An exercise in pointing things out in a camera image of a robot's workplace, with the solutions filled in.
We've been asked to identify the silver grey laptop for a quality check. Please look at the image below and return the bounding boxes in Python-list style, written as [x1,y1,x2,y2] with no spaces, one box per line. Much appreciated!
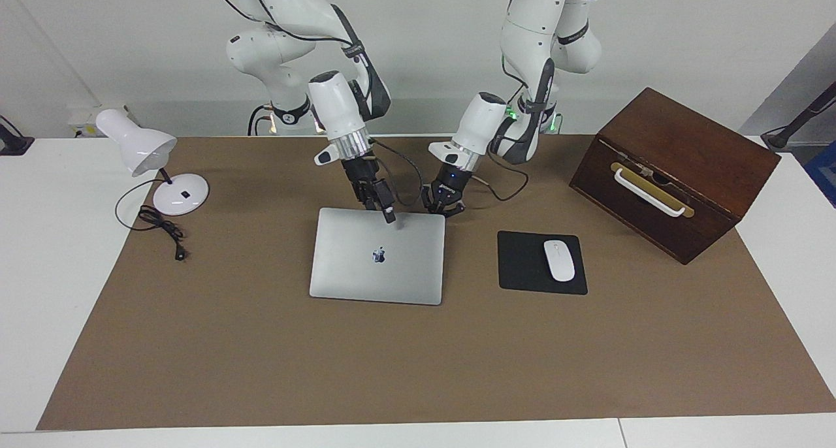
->
[309,207,446,306]

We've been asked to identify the black mouse pad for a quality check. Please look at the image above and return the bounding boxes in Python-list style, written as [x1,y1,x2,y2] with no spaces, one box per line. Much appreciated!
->
[497,231,588,296]

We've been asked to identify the white computer mouse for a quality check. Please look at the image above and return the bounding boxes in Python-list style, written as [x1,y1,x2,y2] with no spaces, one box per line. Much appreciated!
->
[543,240,576,283]

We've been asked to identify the brown table mat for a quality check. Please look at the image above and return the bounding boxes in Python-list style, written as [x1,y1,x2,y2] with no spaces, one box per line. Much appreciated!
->
[36,133,836,431]

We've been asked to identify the white desk lamp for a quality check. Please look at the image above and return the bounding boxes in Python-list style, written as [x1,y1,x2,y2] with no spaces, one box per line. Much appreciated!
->
[95,108,210,217]

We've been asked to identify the dark brown wooden box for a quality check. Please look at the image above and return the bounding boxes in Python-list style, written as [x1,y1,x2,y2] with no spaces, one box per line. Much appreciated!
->
[569,87,782,266]

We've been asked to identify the black stand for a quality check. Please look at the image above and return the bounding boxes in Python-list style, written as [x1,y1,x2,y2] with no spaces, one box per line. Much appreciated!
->
[761,81,836,152]

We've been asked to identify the blue crate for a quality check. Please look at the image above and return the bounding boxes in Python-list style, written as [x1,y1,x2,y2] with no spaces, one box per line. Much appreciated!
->
[805,141,836,207]

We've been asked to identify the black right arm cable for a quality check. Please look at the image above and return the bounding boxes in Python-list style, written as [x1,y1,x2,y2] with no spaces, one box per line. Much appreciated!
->
[209,0,425,208]

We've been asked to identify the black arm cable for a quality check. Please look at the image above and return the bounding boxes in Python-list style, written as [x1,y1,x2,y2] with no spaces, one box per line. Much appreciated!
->
[470,56,531,202]
[209,0,425,208]

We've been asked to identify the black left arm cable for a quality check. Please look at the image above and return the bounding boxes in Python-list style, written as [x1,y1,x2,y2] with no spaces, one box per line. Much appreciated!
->
[470,56,531,202]

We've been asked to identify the black right base cable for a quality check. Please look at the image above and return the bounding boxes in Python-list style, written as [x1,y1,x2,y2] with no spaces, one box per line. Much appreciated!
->
[247,104,275,136]

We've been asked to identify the white box handle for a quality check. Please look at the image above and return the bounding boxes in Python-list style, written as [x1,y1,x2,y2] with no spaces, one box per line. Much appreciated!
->
[611,163,688,217]

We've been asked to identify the black lamp power cable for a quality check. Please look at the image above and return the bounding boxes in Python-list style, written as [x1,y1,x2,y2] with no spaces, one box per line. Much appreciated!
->
[115,178,190,262]

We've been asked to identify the black mount base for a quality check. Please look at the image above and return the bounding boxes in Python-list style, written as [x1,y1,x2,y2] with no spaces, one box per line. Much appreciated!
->
[0,116,35,156]

